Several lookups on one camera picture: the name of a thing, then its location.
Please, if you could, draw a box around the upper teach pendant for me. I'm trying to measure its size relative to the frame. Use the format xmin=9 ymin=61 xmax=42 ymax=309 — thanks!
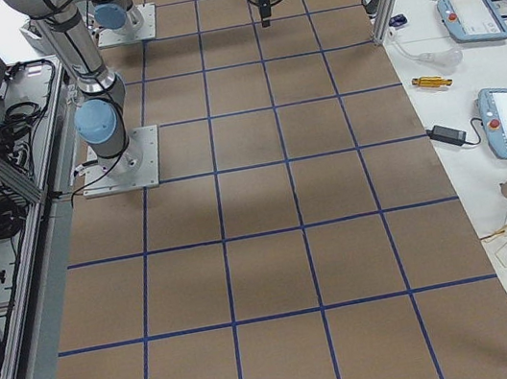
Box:
xmin=436 ymin=0 xmax=507 ymax=44

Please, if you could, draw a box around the black cable coil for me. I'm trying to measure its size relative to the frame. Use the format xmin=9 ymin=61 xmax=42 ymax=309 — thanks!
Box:
xmin=0 ymin=194 xmax=30 ymax=242

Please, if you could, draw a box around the black power adapter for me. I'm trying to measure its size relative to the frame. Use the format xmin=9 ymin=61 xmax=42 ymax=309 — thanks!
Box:
xmin=426 ymin=125 xmax=467 ymax=147

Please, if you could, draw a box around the gold metal cylinder tool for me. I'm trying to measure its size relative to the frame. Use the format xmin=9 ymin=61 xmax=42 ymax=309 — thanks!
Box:
xmin=411 ymin=76 xmax=453 ymax=88

